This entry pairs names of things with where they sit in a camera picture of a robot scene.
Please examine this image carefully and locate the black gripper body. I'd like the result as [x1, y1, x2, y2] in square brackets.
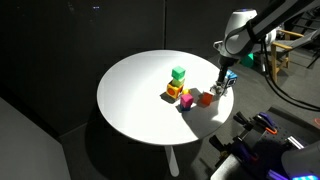
[217, 55, 235, 83]

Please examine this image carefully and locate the orange block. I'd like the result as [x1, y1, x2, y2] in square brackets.
[198, 91, 215, 107]

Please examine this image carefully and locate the pink block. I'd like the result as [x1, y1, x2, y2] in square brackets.
[179, 93, 195, 108]

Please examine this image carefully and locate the light green block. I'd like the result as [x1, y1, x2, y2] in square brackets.
[171, 77, 186, 89]

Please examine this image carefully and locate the dark green block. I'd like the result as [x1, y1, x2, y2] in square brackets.
[171, 65, 187, 80]

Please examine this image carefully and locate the yellow block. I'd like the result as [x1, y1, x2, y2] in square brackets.
[166, 82, 184, 100]

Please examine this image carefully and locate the small silver black toy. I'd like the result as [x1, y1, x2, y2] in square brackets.
[209, 83, 229, 98]

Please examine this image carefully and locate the blue paper cube with number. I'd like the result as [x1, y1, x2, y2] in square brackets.
[224, 69, 239, 90]

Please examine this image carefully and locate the purple black clamp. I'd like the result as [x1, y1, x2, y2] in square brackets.
[232, 111, 279, 136]
[208, 134, 261, 168]

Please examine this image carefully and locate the wooden chair with grey seat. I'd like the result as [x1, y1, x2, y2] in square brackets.
[256, 28, 320, 84]

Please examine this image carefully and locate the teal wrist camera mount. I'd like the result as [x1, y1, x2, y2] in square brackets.
[239, 53, 255, 69]

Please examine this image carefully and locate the black hanging robot cable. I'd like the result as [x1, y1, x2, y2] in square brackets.
[260, 34, 320, 113]

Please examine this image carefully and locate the silver aluminium rail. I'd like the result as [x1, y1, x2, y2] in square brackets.
[283, 134, 306, 151]

